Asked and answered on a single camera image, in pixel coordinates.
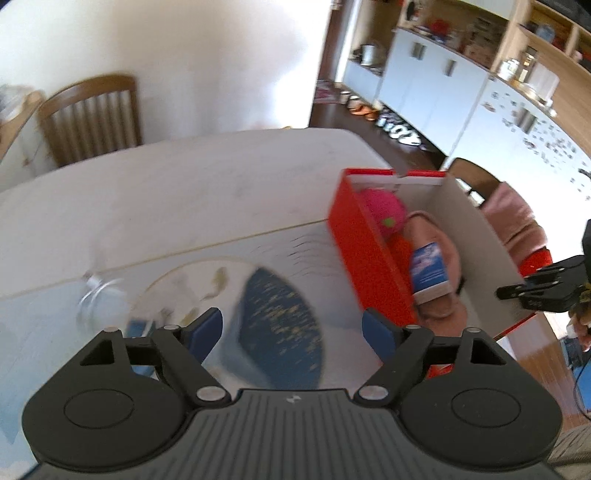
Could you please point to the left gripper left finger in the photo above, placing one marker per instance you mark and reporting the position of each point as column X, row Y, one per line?
column 181, row 351

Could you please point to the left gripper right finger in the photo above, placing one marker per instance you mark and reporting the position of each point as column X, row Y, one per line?
column 402, row 351

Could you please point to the pink fleece hat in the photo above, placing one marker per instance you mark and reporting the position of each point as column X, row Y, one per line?
column 446, row 316

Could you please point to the blue white small box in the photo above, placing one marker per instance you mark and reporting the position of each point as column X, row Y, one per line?
column 430, row 278

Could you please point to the red white cardboard box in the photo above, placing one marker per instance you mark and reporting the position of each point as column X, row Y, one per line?
column 379, row 268

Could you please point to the pink fuzzy strawberry plush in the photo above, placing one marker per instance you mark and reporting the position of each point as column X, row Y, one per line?
column 387, row 211

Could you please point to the red knit cloth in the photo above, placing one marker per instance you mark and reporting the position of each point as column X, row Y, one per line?
column 401, row 251

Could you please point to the person's right hand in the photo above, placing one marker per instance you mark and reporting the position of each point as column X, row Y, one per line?
column 579, row 324

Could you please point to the blue gold-speckled placemat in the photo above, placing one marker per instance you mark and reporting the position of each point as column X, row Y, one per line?
column 279, row 334

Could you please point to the near wooden chair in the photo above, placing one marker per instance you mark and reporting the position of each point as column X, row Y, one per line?
column 480, row 184

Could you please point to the wooden chair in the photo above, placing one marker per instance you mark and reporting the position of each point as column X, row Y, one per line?
column 480, row 184
column 90, row 118

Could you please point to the white refrigerator with magnets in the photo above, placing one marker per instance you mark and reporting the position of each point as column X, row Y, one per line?
column 512, row 139

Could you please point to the row of shoes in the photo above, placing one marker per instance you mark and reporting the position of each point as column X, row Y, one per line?
column 384, row 119

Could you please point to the white sideboard cabinet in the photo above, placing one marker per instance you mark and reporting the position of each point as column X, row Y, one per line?
column 25, row 153

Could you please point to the far wooden chair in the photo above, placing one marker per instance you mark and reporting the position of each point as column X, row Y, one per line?
column 90, row 118

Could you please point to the red patterned doormat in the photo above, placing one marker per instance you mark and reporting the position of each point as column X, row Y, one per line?
column 327, row 92

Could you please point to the white wall cabinet unit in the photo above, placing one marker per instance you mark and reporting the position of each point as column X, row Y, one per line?
column 430, row 60

